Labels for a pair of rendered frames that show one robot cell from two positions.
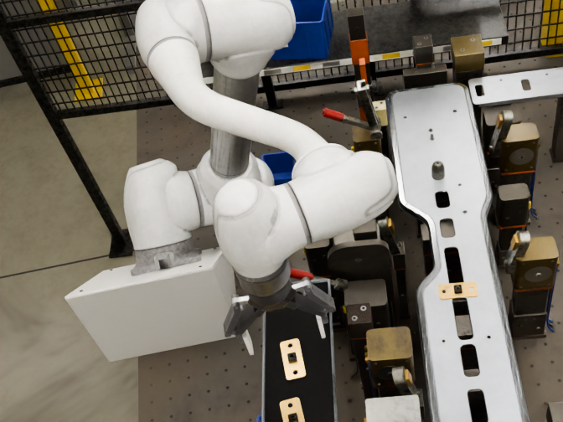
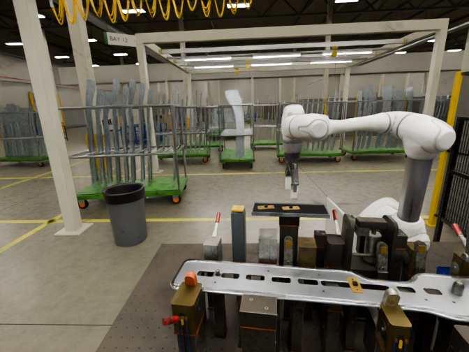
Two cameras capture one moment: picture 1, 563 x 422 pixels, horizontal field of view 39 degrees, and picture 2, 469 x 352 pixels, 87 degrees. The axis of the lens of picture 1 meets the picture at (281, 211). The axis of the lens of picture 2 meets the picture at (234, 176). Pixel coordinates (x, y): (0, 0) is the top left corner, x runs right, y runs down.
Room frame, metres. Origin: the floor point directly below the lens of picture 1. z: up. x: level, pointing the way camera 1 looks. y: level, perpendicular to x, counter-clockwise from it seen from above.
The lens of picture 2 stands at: (0.45, -1.11, 1.66)
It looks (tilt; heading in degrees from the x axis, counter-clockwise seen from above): 15 degrees down; 88
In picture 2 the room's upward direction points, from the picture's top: 2 degrees counter-clockwise
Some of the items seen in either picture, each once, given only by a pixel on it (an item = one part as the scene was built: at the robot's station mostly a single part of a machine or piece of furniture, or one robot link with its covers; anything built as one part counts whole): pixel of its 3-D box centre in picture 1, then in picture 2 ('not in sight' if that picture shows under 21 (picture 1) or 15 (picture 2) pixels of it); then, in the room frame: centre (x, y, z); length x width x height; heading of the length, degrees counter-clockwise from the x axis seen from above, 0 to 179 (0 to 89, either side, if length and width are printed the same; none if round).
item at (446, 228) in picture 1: (447, 264); (400, 323); (1.10, -0.36, 0.84); 0.12 x 0.05 x 0.29; 78
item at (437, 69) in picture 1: (426, 108); not in sight; (1.63, -0.49, 0.85); 0.12 x 0.03 x 0.30; 78
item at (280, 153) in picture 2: not in sight; (308, 132); (3.04, 6.60, 0.89); 1.90 x 1.00 x 1.77; 172
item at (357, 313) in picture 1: (367, 359); (317, 270); (0.87, -0.10, 0.90); 0.05 x 0.05 x 0.40; 78
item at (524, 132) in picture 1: (520, 177); not in sight; (1.28, -0.63, 0.87); 0.12 x 0.07 x 0.35; 78
